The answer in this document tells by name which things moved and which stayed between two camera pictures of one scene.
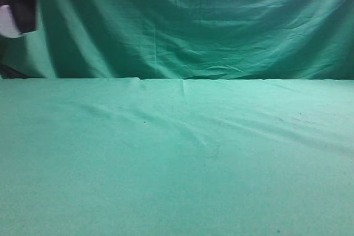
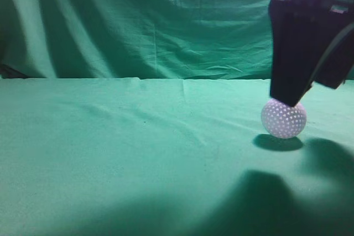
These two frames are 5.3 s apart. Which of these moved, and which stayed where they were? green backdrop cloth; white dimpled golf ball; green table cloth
Moved: white dimpled golf ball
Stayed: green backdrop cloth; green table cloth
